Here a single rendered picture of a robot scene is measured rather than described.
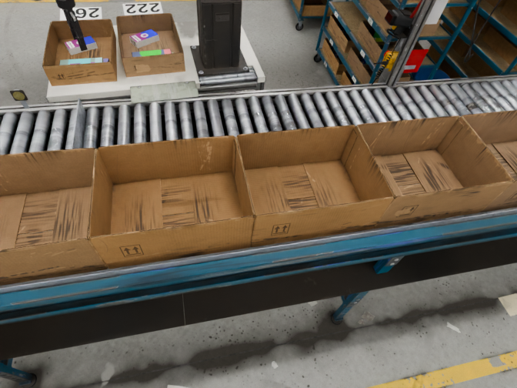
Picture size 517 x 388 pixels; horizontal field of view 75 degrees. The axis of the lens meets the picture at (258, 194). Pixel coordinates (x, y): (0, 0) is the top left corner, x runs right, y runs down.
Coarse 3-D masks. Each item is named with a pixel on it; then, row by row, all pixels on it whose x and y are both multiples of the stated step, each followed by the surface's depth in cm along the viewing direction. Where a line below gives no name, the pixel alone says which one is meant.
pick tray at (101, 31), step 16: (48, 32) 159; (64, 32) 170; (96, 32) 174; (112, 32) 167; (48, 48) 155; (64, 48) 167; (96, 48) 169; (112, 48) 158; (48, 64) 152; (80, 64) 146; (96, 64) 148; (112, 64) 152; (64, 80) 151; (80, 80) 152; (96, 80) 154; (112, 80) 156
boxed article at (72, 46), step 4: (88, 36) 170; (72, 40) 167; (76, 40) 167; (88, 40) 168; (92, 40) 168; (68, 44) 165; (72, 44) 165; (76, 44) 165; (88, 44) 166; (92, 44) 167; (68, 48) 162; (72, 48) 163; (76, 48) 164; (80, 48) 165; (88, 48) 168; (92, 48) 169; (72, 52) 164; (76, 52) 165
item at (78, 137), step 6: (78, 102) 138; (78, 108) 137; (78, 114) 136; (84, 114) 143; (78, 120) 135; (84, 120) 142; (78, 126) 134; (84, 126) 141; (78, 132) 133; (84, 132) 140; (72, 138) 126; (78, 138) 132; (72, 144) 125; (78, 144) 131
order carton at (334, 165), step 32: (320, 128) 105; (352, 128) 108; (256, 160) 111; (288, 160) 115; (320, 160) 119; (352, 160) 112; (256, 192) 108; (288, 192) 110; (320, 192) 110; (352, 192) 112; (384, 192) 96; (256, 224) 88; (288, 224) 91; (320, 224) 95; (352, 224) 99
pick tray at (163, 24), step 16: (128, 16) 174; (144, 16) 176; (160, 16) 179; (128, 32) 180; (160, 32) 183; (176, 32) 171; (128, 48) 172; (144, 48) 173; (160, 48) 174; (176, 48) 176; (128, 64) 155; (144, 64) 157; (160, 64) 159; (176, 64) 162
